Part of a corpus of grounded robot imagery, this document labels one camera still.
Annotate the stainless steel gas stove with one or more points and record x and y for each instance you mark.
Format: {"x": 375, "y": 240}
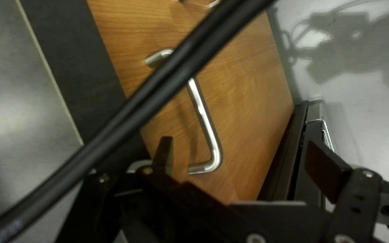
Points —
{"x": 289, "y": 153}

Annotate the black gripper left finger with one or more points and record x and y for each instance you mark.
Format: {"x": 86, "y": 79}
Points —
{"x": 175, "y": 211}

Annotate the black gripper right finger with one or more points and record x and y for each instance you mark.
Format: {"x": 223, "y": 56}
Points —
{"x": 356, "y": 203}

